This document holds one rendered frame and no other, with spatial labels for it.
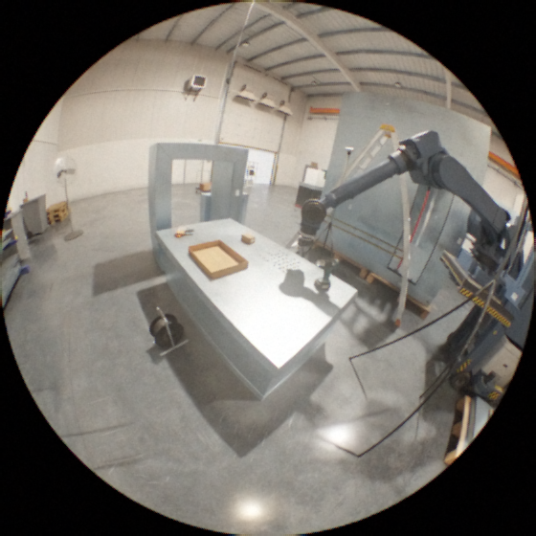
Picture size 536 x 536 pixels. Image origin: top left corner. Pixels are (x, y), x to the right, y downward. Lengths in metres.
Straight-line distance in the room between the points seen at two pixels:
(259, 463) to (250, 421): 0.32
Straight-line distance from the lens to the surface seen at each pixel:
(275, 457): 1.42
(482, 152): 3.42
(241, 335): 0.95
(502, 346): 2.71
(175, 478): 1.45
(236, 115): 11.78
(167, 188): 2.23
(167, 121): 10.34
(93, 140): 10.16
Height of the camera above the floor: 1.39
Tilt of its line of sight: 31 degrees down
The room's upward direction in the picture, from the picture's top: 11 degrees clockwise
